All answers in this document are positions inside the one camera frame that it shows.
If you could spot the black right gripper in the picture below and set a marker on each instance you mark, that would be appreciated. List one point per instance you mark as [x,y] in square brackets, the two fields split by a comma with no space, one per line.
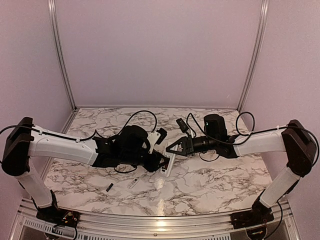
[185,141]

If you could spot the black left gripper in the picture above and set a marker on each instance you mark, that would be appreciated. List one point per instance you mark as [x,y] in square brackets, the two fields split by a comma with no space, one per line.
[153,166]

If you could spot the white air conditioner remote control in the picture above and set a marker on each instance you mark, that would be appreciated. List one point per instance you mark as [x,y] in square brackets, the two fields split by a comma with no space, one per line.
[167,168]

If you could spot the white remote battery cover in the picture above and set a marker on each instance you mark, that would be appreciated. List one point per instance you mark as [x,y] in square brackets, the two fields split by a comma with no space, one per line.
[133,183]

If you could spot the dark blue battery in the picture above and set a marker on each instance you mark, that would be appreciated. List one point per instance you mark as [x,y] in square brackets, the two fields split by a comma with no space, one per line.
[109,187]

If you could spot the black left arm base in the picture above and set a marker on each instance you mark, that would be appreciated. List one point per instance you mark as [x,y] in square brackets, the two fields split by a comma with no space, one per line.
[58,216]

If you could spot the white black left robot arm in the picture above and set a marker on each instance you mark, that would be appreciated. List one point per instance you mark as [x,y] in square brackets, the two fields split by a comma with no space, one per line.
[132,146]

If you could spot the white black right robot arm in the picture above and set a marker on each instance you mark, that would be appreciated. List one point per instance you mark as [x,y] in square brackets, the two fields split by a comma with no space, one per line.
[300,145]

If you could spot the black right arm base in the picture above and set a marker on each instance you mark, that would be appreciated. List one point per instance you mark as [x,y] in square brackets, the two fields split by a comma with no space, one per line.
[257,215]

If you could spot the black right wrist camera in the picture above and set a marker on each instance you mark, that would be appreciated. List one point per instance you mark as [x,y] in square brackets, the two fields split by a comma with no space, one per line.
[182,125]

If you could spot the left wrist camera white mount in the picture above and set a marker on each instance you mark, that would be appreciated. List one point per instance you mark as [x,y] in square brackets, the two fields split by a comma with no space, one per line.
[156,137]

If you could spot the right aluminium frame post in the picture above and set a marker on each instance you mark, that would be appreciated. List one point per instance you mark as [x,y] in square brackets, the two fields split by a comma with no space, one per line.
[261,28]

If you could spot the aluminium frame post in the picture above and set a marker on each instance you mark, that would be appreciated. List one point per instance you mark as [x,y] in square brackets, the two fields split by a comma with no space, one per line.
[59,52]
[261,28]

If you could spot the left aluminium frame post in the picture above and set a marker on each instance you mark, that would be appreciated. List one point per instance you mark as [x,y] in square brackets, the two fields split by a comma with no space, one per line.
[59,52]

